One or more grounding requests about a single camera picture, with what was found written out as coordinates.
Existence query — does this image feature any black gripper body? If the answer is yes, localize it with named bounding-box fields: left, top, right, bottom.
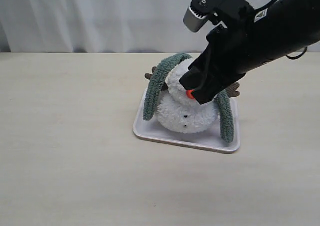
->
left=197, top=23, right=263, bottom=86

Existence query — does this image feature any white plastic tray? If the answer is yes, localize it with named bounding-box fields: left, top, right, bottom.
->
left=132, top=89, right=241, bottom=154

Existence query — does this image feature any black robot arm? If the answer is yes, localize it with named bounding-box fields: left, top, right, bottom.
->
left=179, top=0, right=320, bottom=104

